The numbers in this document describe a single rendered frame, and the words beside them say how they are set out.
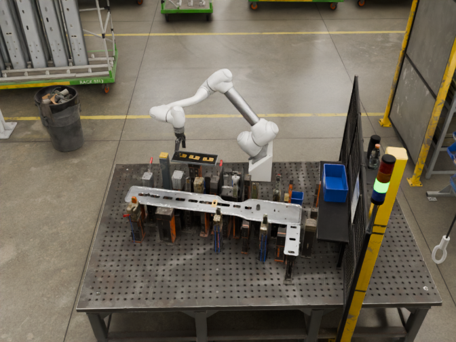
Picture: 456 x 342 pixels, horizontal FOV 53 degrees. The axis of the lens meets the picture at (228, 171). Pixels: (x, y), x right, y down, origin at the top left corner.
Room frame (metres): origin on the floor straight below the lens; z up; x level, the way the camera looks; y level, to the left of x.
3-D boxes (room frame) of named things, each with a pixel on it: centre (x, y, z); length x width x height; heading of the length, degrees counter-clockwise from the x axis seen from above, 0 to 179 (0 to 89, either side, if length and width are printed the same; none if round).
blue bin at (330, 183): (2.71, -0.83, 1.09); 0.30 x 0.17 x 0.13; 174
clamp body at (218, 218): (2.40, 0.08, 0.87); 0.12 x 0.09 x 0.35; 170
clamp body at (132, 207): (2.50, 0.72, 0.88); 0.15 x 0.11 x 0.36; 170
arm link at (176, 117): (2.99, 0.39, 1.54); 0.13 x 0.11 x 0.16; 69
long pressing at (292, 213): (2.58, 0.13, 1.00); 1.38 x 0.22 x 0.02; 80
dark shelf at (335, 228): (2.62, -0.82, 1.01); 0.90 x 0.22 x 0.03; 170
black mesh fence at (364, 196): (2.69, -0.96, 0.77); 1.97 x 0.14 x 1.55; 170
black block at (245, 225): (2.36, -0.13, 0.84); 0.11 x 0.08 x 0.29; 170
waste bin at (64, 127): (4.75, 2.02, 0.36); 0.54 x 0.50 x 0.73; 1
